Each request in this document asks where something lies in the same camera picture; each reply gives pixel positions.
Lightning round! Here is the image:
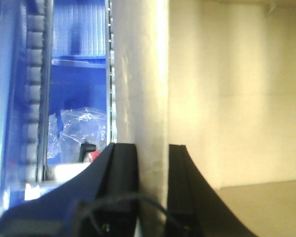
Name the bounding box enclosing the brown cardboard box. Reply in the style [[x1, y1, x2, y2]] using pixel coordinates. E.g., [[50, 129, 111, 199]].
[[111, 0, 296, 237]]

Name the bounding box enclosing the blue plastic crate on rollers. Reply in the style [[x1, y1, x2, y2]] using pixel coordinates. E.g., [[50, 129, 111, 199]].
[[0, 0, 29, 209]]

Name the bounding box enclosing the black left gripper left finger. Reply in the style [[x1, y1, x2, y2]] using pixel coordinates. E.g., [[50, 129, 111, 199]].
[[0, 143, 139, 237]]

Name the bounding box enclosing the middle grey roller track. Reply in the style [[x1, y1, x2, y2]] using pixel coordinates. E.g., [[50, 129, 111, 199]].
[[105, 0, 117, 143]]

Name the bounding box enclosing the grey roller track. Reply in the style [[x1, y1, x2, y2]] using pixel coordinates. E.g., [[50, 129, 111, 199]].
[[26, 0, 54, 183], [105, 0, 117, 143]]

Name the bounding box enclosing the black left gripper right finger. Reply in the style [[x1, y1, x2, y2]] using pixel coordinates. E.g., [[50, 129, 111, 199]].
[[167, 145, 255, 237]]

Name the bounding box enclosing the small black red item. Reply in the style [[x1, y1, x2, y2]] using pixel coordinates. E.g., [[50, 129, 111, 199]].
[[78, 143, 101, 162]]

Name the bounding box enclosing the clear plastic bag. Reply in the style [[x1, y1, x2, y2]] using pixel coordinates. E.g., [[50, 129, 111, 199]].
[[47, 107, 107, 165]]

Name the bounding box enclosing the left grey roller track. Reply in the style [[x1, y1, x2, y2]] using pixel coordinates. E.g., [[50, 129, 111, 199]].
[[26, 0, 54, 183]]

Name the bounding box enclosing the blue plastic bin below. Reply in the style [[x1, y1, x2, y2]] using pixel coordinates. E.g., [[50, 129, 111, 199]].
[[49, 0, 107, 116]]

